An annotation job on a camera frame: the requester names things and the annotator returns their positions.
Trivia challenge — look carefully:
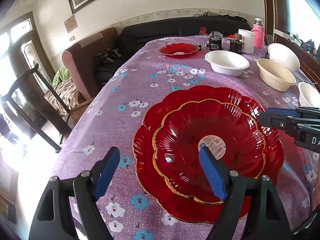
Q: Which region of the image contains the cream plastic bowl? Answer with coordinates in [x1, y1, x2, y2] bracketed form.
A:
[257, 59, 296, 92]

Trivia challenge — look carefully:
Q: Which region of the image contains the large red wedding plate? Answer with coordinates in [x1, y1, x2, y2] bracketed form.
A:
[132, 85, 284, 223]

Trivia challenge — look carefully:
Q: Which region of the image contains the red scalloped plate with sticker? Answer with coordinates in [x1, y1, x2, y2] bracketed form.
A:
[152, 99, 266, 205]

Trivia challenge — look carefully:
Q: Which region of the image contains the white plastic bowl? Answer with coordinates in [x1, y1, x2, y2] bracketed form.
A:
[204, 50, 249, 77]

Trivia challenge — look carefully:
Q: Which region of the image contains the person's right hand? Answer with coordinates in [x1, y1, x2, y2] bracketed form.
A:
[312, 174, 320, 210]

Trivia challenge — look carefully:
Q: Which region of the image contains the white plastic jar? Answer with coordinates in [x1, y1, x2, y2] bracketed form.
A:
[238, 29, 255, 54]

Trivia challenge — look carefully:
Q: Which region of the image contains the pink water bottle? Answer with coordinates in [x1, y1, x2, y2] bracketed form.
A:
[252, 17, 265, 49]

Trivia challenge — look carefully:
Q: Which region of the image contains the black small device box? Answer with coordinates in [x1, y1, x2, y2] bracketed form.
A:
[206, 31, 223, 51]

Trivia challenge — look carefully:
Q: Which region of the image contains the dark wooden chair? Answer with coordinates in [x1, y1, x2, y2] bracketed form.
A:
[1, 64, 72, 153]

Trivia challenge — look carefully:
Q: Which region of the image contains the green cloth on bed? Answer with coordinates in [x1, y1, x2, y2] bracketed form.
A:
[52, 67, 72, 87]

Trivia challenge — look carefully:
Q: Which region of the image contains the far red plate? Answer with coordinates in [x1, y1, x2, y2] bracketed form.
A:
[159, 43, 200, 57]

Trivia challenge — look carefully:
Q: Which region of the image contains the maroon armchair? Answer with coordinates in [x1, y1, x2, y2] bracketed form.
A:
[62, 27, 118, 101]

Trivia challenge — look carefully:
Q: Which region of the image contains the purple floral tablecloth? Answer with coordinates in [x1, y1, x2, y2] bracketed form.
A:
[56, 36, 319, 239]

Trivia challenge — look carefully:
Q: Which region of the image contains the black sofa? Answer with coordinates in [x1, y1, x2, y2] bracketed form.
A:
[94, 15, 251, 87]

